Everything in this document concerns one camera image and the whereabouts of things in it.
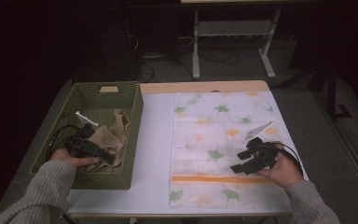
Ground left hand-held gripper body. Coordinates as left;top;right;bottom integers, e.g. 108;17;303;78
64;110;103;159

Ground person's right hand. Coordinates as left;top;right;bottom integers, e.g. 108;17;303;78
255;142;304;189

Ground white metal desk frame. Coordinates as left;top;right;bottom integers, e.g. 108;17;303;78
191;8;282;80

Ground beige garment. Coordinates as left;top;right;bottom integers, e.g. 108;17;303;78
85;108;131;175

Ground left hand-held gripper black cable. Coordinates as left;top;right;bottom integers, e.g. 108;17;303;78
45;124;86;162

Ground green woven basket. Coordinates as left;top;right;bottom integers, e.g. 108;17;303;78
28;81;145;190

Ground leaf print mesh laundry bag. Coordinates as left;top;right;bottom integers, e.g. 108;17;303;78
168;90;289;210

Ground right hand-held gripper black cable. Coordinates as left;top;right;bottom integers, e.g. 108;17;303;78
261;141;304;175

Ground person's left hand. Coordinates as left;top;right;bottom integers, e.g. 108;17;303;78
49;147;101;169

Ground white table mat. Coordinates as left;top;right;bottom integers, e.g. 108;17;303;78
65;91;310;216

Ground black metal stand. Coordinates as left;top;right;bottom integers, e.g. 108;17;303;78
307;60;352;121

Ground hand-held gripper black cable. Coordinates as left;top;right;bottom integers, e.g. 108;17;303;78
261;141;304;175
45;124;86;162

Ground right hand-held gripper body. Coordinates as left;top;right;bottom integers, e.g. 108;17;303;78
241;121;278;173

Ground black floor cables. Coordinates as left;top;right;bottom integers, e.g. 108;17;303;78
136;43;241;84

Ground long aluminium rail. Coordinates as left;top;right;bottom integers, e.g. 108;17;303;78
313;92;358;208

